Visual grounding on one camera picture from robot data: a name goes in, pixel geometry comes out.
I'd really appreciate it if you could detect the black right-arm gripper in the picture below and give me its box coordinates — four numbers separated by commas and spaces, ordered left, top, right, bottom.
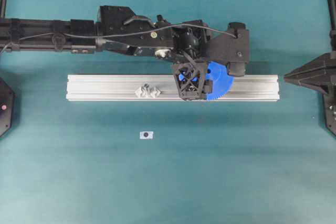
284, 29, 335, 136

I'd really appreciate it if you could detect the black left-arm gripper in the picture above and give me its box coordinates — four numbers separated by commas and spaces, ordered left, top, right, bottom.
155, 20, 213, 101

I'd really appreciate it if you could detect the large blue plastic gear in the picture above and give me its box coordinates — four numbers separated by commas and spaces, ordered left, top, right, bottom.
206, 61, 234, 101

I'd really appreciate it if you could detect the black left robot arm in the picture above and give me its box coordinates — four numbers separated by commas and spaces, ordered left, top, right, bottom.
1, 6, 214, 100

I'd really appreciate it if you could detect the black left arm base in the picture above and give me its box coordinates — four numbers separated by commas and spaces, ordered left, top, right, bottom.
0, 78, 15, 136

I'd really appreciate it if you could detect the small white marker sticker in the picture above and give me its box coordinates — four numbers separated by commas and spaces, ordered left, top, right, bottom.
140, 131, 154, 140

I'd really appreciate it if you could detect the clear bracket right of left shaft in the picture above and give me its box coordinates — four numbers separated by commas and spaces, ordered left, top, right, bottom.
149, 87, 161, 99

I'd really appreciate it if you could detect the clear bracket of shaft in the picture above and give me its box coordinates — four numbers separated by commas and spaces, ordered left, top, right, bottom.
149, 87, 161, 99
134, 86, 148, 98

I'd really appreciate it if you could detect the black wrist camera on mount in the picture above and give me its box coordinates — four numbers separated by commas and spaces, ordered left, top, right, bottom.
201, 22, 249, 77

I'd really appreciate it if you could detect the thin grey camera cable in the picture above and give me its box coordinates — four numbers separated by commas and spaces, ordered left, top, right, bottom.
0, 23, 237, 54

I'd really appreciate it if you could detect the long aluminium extrusion rail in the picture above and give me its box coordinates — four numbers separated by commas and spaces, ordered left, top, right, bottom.
66, 74, 280, 102

